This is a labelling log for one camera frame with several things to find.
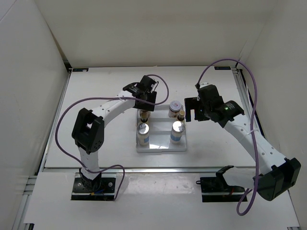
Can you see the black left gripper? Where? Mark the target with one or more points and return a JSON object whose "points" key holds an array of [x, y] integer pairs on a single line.
{"points": [[148, 107]]}

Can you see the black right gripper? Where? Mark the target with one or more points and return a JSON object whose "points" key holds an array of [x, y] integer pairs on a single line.
{"points": [[193, 103]]}

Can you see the spice jar white lid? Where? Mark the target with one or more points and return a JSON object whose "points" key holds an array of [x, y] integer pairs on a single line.
{"points": [[145, 113], [174, 108]]}

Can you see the small yellow label bottle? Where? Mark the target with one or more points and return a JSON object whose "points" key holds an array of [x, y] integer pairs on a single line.
{"points": [[144, 120], [181, 116]]}

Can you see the white shaker silver cap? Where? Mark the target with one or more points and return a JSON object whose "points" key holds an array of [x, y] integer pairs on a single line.
{"points": [[177, 131], [143, 134]]}

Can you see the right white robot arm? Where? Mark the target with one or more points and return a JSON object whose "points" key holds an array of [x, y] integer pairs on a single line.
{"points": [[274, 173]]}

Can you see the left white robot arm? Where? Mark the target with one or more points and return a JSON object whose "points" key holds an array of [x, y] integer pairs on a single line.
{"points": [[89, 129]]}

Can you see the white divided organizer tray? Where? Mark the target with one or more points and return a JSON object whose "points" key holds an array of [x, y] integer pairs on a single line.
{"points": [[160, 125]]}

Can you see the right black corner label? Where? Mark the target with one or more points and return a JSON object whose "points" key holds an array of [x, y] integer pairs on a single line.
{"points": [[222, 68]]}

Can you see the black corner label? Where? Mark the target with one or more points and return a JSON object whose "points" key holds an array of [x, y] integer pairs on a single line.
{"points": [[222, 68], [80, 69]]}

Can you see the left black corner label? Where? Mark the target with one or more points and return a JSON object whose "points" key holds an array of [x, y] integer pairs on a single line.
{"points": [[80, 69]]}

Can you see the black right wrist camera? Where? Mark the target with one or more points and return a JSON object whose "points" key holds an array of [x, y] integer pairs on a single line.
{"points": [[208, 93]]}

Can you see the right aluminium frame rail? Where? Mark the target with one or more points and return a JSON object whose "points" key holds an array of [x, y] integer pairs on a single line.
{"points": [[243, 91]]}

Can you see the aluminium frame rail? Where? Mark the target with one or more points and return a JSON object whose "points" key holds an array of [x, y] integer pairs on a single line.
{"points": [[243, 91], [54, 123], [144, 170]]}

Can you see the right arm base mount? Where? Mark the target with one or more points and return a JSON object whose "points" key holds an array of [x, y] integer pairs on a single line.
{"points": [[212, 192]]}

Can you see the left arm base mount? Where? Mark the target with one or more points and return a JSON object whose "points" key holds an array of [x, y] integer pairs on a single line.
{"points": [[104, 192]]}

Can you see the left aluminium frame rail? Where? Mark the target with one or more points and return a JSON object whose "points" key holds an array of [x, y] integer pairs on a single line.
{"points": [[54, 123]]}

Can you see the front aluminium frame rail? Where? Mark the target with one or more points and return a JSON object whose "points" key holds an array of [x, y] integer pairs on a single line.
{"points": [[144, 170]]}

